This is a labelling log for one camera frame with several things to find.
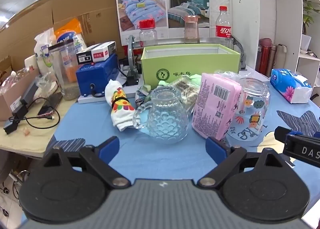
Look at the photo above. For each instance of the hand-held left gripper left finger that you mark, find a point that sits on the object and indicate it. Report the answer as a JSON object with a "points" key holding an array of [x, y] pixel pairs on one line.
{"points": [[110, 147]]}

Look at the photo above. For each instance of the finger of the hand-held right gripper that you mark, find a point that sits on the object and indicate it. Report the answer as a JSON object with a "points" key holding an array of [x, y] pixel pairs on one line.
{"points": [[281, 133]]}

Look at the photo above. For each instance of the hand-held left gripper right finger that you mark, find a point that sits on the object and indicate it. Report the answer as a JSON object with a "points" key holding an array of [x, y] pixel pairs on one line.
{"points": [[215, 149]]}

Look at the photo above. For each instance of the pink cotton pad pack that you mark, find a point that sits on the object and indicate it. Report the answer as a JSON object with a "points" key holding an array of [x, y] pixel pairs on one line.
{"points": [[215, 106]]}

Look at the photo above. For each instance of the white printed sock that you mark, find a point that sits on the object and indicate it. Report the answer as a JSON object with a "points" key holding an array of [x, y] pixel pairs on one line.
{"points": [[121, 105]]}

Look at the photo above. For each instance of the plaid cloth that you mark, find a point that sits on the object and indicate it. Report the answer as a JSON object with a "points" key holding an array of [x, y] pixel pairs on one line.
{"points": [[143, 94]]}

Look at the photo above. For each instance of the cotton swab bag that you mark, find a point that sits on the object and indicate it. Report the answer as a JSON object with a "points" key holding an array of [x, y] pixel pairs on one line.
{"points": [[186, 91]]}

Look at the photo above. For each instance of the green towel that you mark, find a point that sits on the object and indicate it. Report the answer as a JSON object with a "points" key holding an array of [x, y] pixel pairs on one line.
{"points": [[195, 77]]}

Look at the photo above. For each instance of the green cardboard box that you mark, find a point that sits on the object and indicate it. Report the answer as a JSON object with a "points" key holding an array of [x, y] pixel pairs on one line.
{"points": [[190, 69]]}

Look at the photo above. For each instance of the cartoon print glass cup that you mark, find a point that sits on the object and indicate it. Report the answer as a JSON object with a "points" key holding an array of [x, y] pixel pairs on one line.
{"points": [[252, 116]]}

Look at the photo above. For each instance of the blue printed tablecloth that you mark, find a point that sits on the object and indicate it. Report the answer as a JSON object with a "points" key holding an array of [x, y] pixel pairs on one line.
{"points": [[160, 154]]}

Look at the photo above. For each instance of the blue tissue pack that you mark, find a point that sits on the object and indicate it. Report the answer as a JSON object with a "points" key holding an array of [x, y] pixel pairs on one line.
{"points": [[287, 83]]}

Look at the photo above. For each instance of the scalloped glass pitcher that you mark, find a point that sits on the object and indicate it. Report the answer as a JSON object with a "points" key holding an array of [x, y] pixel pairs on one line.
{"points": [[166, 116]]}

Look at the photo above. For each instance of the blue metal device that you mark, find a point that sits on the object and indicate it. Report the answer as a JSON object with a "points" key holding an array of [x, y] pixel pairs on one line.
{"points": [[97, 76]]}

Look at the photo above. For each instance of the beige thermos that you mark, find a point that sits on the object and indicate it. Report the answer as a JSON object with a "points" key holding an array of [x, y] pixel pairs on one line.
{"points": [[273, 60]]}

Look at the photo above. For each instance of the black phone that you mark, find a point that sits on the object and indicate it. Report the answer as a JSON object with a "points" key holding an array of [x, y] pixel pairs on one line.
{"points": [[50, 104]]}

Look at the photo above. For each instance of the red thermos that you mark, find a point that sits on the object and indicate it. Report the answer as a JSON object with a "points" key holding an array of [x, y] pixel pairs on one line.
{"points": [[264, 55]]}

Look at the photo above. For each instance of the clear plastic container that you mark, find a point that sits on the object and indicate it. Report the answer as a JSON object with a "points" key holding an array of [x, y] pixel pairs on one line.
{"points": [[66, 71]]}

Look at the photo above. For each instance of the black white red carton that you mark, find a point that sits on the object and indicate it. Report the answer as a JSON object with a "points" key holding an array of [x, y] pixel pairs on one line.
{"points": [[96, 53]]}

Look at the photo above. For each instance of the black power adapter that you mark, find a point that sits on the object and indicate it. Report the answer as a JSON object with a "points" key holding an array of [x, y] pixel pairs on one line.
{"points": [[11, 125]]}

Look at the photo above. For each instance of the brown cardboard box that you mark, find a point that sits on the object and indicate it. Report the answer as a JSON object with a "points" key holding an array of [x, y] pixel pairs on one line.
{"points": [[10, 99]]}

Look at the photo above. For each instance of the white plastic bag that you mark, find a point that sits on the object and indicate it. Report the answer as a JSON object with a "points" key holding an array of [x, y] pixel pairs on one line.
{"points": [[43, 49]]}

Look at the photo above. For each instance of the white shelf unit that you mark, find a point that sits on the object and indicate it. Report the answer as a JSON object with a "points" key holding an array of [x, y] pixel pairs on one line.
{"points": [[287, 14]]}

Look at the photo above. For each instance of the clear jar red lid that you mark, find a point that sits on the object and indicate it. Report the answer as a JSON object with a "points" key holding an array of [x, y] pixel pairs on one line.
{"points": [[148, 34]]}

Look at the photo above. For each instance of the red label cola bottle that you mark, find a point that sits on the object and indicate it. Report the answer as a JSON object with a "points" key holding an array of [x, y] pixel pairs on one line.
{"points": [[224, 28]]}

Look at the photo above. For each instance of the orange blue bag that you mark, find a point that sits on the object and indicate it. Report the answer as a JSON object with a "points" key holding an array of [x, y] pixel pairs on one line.
{"points": [[68, 34]]}

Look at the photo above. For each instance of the green potted plant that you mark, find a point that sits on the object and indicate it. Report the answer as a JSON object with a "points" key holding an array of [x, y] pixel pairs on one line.
{"points": [[310, 14]]}

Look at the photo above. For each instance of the brown cardboard sheet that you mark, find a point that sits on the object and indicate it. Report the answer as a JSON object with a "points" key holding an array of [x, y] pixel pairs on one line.
{"points": [[37, 19]]}

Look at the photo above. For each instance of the bedding wall poster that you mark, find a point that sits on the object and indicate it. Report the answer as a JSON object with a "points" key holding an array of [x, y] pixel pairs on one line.
{"points": [[162, 6]]}

